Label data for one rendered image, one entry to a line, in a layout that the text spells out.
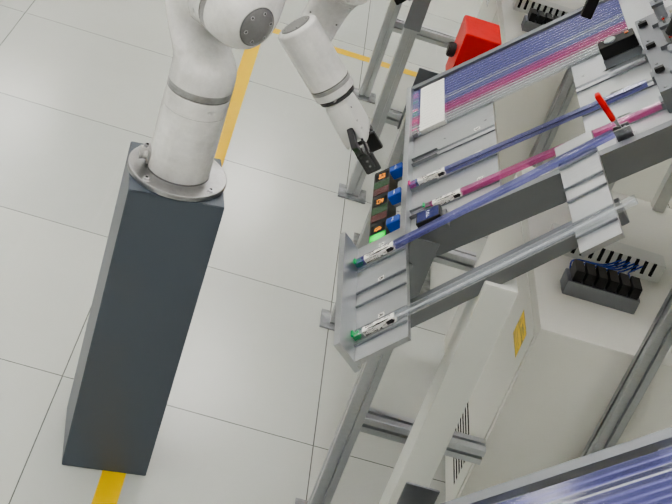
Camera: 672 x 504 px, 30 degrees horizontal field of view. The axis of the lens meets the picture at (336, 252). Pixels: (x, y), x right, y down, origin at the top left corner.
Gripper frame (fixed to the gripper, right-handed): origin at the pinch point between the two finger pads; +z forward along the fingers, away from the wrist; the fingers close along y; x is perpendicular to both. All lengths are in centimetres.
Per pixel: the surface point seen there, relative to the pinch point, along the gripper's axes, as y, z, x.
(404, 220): 15.7, 8.0, 3.3
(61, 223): -60, 6, -101
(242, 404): -8, 47, -61
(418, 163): -9.7, 9.9, 5.0
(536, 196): 21.1, 11.6, 28.8
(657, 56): 3, 4, 58
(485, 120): -16.2, 10.2, 20.5
